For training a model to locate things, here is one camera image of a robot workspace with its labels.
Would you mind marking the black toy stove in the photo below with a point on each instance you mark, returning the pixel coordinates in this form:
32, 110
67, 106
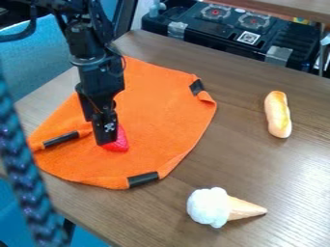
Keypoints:
232, 24

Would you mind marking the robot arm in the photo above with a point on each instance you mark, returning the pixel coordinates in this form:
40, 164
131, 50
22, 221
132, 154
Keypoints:
84, 37

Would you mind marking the orange cloth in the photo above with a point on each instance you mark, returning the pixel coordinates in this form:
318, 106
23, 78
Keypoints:
163, 106

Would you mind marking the toy bread loaf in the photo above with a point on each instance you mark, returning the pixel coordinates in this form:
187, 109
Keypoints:
278, 114

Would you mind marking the red toy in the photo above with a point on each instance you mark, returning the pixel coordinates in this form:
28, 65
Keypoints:
121, 142

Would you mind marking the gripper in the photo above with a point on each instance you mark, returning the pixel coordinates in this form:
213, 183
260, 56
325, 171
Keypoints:
101, 78

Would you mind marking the toy ice cream cone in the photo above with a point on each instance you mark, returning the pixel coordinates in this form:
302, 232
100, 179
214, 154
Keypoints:
215, 207

